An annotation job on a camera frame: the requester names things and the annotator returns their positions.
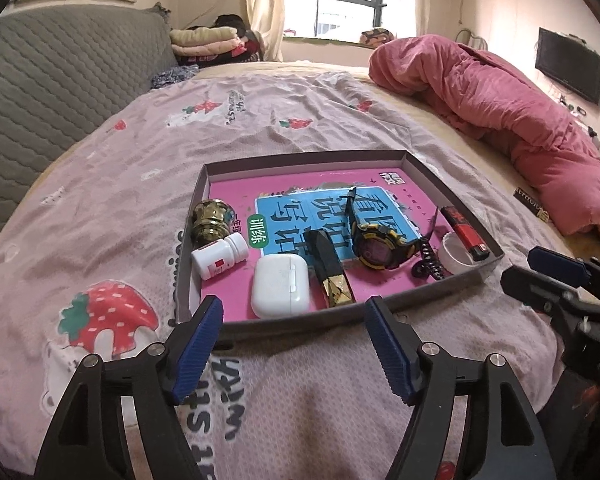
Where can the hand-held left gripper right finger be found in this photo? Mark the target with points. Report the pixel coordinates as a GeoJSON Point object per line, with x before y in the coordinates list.
{"type": "Point", "coordinates": [390, 355]}

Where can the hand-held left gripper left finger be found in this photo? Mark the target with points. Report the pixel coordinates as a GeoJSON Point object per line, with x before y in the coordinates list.
{"type": "Point", "coordinates": [195, 355]}

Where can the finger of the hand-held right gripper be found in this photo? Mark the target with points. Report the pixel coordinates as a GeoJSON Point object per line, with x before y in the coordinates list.
{"type": "Point", "coordinates": [555, 262]}
{"type": "Point", "coordinates": [525, 282]}

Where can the white plastic lid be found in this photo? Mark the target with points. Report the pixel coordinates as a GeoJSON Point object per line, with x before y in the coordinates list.
{"type": "Point", "coordinates": [450, 260]}

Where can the red lighter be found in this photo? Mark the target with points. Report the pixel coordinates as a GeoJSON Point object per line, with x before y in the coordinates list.
{"type": "Point", "coordinates": [462, 232]}

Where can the black hair clip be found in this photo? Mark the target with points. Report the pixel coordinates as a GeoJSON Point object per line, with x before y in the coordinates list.
{"type": "Point", "coordinates": [430, 262]}

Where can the white pill bottle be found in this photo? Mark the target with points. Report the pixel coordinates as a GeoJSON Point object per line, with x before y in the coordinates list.
{"type": "Point", "coordinates": [217, 260]}

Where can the brown cardboard tray box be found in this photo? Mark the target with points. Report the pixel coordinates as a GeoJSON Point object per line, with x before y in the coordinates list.
{"type": "Point", "coordinates": [290, 325]}

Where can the black and yellow wristwatch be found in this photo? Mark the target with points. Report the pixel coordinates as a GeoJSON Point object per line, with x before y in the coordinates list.
{"type": "Point", "coordinates": [380, 250]}

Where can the white earbuds case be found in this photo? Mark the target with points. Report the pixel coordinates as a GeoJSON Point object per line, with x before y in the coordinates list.
{"type": "Point", "coordinates": [280, 285]}

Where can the black gold lipstick box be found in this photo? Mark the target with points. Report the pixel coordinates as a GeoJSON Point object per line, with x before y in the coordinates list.
{"type": "Point", "coordinates": [325, 255]}

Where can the brass door knob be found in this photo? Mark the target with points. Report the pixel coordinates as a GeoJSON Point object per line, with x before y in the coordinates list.
{"type": "Point", "coordinates": [210, 220]}

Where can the pink and blue book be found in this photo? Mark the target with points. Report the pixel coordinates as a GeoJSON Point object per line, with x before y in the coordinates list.
{"type": "Point", "coordinates": [230, 195]}

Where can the pink quilt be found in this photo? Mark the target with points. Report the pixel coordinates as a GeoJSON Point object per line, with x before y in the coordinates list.
{"type": "Point", "coordinates": [480, 90]}

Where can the strawberry printed blanket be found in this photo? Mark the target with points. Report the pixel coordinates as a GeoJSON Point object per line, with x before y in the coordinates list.
{"type": "Point", "coordinates": [105, 160]}

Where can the dark floral cloth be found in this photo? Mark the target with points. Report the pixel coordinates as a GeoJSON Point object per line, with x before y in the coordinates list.
{"type": "Point", "coordinates": [175, 76]}

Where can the patterned bag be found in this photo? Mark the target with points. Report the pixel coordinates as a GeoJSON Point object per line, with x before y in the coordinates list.
{"type": "Point", "coordinates": [377, 39]}

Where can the pink folded blanket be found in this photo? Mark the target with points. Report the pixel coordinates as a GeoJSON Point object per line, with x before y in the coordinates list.
{"type": "Point", "coordinates": [205, 51]}

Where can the grey quilted headboard cover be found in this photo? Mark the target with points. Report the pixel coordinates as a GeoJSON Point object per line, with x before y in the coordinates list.
{"type": "Point", "coordinates": [55, 70]}

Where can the beige folded blanket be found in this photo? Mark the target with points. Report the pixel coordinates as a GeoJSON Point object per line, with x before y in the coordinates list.
{"type": "Point", "coordinates": [200, 35]}

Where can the window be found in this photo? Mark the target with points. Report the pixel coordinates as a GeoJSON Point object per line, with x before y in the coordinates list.
{"type": "Point", "coordinates": [350, 10]}

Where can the dark clothes pile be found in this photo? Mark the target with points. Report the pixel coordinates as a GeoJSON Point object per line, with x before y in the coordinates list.
{"type": "Point", "coordinates": [230, 20]}

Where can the black wall television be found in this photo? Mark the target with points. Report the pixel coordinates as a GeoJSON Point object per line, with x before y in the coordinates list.
{"type": "Point", "coordinates": [570, 65]}

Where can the white metal frame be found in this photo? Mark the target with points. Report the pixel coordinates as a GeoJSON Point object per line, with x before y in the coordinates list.
{"type": "Point", "coordinates": [470, 40]}

